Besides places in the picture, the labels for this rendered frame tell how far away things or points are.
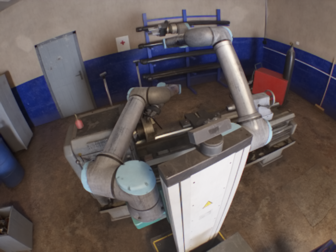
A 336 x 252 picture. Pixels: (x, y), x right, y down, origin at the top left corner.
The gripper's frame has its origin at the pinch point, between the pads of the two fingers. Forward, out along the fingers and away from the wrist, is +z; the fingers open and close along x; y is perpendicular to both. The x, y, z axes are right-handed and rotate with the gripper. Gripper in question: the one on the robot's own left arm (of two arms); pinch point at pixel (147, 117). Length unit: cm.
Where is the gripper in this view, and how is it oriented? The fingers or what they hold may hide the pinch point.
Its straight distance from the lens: 166.8
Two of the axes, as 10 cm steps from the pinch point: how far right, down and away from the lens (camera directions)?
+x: 8.6, 4.3, -2.9
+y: -0.1, -5.4, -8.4
